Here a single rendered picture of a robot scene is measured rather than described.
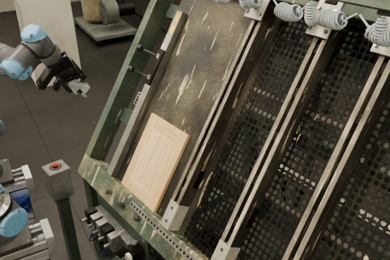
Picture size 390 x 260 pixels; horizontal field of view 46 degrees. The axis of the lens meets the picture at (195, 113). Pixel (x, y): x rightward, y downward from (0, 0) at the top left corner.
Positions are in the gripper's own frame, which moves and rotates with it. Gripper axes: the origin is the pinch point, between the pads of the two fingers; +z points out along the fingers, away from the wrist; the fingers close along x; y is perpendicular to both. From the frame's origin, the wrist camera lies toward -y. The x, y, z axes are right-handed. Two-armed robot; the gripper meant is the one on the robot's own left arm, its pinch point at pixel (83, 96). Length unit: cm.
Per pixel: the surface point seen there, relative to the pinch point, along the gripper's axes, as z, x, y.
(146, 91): 19.0, -2.3, 26.5
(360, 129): 15, -116, 69
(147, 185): 43, -34, -3
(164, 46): 6.6, 2.0, 48.6
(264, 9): -8, -55, 83
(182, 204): 40, -63, 5
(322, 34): -4, -87, 85
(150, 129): 29.9, -16.1, 15.4
